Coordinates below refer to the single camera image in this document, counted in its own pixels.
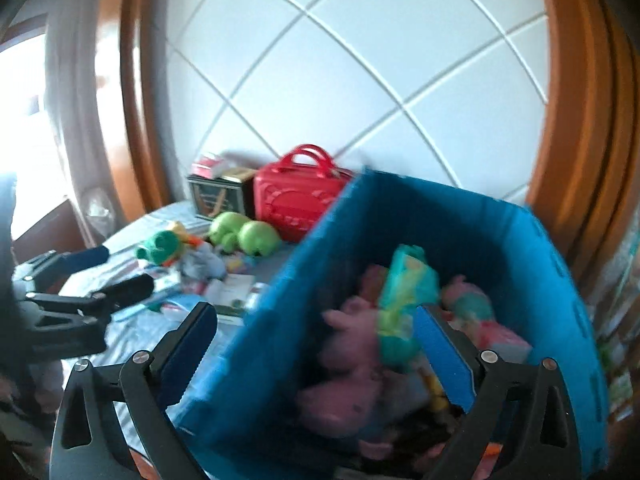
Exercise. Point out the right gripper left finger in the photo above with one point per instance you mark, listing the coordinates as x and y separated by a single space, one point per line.
88 442

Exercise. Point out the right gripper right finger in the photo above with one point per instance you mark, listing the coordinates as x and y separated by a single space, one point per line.
523 407

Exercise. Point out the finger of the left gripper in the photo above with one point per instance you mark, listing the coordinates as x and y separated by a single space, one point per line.
126 293
74 262

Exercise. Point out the green snack bag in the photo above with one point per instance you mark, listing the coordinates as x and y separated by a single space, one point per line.
409 283

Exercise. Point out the green frog plush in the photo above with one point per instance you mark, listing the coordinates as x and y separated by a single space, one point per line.
162 249

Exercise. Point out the light green alien plush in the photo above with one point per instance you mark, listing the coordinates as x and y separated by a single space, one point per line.
231 231

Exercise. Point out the blue plastic storage crate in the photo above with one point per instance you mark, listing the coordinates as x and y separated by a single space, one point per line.
242 421

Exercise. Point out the pink pig plush teal dress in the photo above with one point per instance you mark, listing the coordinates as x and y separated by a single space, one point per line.
466 302

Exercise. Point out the dark green gift box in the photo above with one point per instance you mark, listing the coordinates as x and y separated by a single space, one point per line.
212 197

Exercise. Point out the red small box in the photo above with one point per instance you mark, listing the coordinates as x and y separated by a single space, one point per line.
210 167

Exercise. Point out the pink pig plush red dress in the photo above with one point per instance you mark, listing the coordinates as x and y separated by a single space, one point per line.
341 406

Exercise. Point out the red toy suitcase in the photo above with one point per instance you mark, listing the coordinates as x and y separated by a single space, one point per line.
293 193

